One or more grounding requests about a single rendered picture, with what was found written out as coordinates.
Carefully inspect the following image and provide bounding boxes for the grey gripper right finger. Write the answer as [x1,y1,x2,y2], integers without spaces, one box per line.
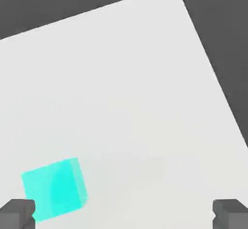
[212,198,248,229]

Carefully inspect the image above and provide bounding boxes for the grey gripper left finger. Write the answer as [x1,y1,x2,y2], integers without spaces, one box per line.
[0,198,36,229]

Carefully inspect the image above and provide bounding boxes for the small cyan cube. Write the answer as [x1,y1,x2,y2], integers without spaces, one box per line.
[20,156,89,223]

